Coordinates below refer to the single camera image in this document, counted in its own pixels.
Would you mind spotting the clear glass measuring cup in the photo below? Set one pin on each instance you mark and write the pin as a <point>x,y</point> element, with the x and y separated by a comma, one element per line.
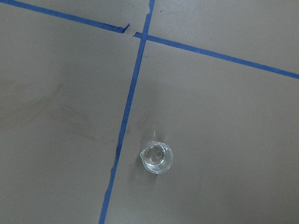
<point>157,157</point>

